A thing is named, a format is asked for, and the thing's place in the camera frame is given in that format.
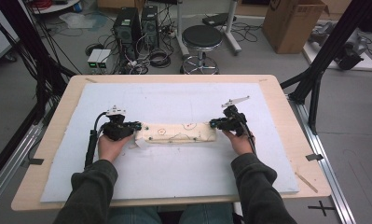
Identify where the pale foam mat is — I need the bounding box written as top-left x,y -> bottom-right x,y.
39,82 -> 300,203

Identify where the person's right leg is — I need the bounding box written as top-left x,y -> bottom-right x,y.
178,203 -> 234,224

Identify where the clear plastic bag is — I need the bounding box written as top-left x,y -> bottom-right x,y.
59,12 -> 98,30

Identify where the black cable ring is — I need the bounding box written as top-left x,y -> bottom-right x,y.
84,42 -> 104,57

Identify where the brown cardboard box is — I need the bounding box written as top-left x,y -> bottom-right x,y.
261,0 -> 331,54

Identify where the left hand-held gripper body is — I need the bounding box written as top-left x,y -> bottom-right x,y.
100,105 -> 133,142

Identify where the black round stool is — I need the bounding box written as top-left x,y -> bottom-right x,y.
180,24 -> 224,75

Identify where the narrow black computer tower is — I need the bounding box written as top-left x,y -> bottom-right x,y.
140,4 -> 160,49

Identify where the black robot device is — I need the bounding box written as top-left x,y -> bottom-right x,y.
336,41 -> 366,71

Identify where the white floor board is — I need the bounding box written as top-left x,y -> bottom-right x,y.
302,29 -> 372,72

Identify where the person's left leg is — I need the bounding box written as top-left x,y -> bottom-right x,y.
107,207 -> 162,224

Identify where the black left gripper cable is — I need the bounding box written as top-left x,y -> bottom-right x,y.
84,111 -> 108,169

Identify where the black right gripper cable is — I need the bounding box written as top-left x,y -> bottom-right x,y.
241,122 -> 257,156

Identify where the aluminium rail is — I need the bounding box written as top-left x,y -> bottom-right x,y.
0,124 -> 45,213
287,94 -> 357,224

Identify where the round white table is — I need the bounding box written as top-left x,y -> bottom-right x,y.
31,0 -> 82,15

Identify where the person's leg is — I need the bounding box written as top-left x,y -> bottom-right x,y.
178,203 -> 234,224
107,207 -> 162,224

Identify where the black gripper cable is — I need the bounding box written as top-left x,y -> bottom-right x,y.
84,111 -> 108,169
241,122 -> 257,156

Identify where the wide black computer tower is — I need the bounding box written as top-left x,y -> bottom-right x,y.
113,7 -> 142,60

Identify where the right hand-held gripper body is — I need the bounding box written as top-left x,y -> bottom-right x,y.
219,95 -> 251,138

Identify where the red cable bundle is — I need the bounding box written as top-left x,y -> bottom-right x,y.
31,0 -> 54,10

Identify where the white power supply box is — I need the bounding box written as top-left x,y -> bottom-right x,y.
96,49 -> 112,70
87,49 -> 103,70

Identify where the black flat case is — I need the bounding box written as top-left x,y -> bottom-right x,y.
201,12 -> 238,27

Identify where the cream checked cloth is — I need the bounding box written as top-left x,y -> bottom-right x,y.
129,121 -> 218,149

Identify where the coil of black cable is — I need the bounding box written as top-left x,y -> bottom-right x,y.
147,49 -> 172,69

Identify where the person's left hand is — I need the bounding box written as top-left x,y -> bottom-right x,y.
97,133 -> 135,164

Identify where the white desk leg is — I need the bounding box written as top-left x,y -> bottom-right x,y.
224,0 -> 242,56
174,0 -> 191,60

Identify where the grey robot device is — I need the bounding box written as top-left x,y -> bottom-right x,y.
309,21 -> 336,47

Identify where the person's right hand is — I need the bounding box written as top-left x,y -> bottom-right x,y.
221,129 -> 256,156

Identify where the black metal frame with cables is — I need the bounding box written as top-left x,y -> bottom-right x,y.
0,0 -> 79,188

